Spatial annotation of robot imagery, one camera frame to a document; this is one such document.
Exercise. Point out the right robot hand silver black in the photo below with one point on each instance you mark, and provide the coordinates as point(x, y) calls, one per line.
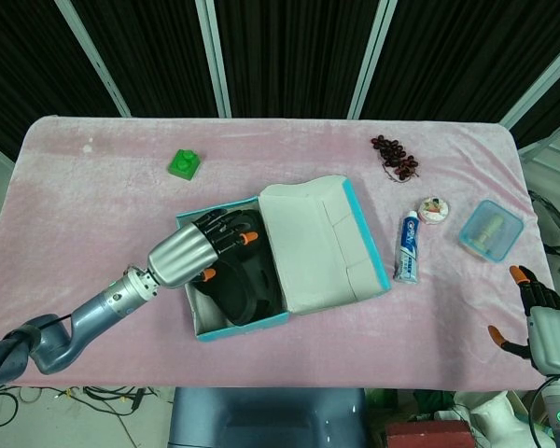
point(553, 336)

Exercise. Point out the red rectangular block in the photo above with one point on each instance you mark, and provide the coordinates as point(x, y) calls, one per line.
point(427, 434)

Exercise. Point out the green toy building block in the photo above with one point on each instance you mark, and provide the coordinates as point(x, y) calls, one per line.
point(185, 164)

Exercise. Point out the pink plush tablecloth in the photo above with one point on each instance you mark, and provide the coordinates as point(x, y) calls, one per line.
point(98, 186)

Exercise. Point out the grey metal screen post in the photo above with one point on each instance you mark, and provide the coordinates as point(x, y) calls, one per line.
point(539, 86)
point(548, 142)
point(95, 60)
point(371, 60)

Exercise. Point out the grey double screen post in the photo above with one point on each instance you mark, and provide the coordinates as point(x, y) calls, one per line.
point(214, 60)

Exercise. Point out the teal cardboard shoe box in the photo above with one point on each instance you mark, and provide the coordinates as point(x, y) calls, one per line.
point(317, 247)

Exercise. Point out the blue white toothpaste tube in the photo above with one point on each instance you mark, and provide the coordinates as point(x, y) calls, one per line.
point(408, 247)

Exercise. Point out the white foam block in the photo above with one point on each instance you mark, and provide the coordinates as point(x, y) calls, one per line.
point(490, 410)

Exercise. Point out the pink toy cake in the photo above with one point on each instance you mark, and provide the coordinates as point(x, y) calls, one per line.
point(434, 210)

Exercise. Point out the dark red grape bunch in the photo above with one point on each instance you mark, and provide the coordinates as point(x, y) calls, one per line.
point(396, 156)

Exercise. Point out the black rubber slipper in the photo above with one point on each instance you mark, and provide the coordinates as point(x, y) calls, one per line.
point(268, 284)
point(233, 294)

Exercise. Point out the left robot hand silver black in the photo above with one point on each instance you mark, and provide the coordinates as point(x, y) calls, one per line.
point(182, 256)

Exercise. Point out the black curtain panel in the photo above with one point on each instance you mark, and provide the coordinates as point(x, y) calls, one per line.
point(23, 60)
point(154, 56)
point(462, 56)
point(294, 56)

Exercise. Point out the beige item inside container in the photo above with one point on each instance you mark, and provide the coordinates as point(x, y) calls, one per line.
point(485, 231)

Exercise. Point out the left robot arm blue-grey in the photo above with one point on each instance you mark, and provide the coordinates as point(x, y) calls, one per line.
point(88, 317)

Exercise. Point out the blue-grey robot torso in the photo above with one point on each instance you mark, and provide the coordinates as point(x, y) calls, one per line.
point(266, 420)

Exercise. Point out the blue clear plastic container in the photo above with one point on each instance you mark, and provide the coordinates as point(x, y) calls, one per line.
point(508, 242)

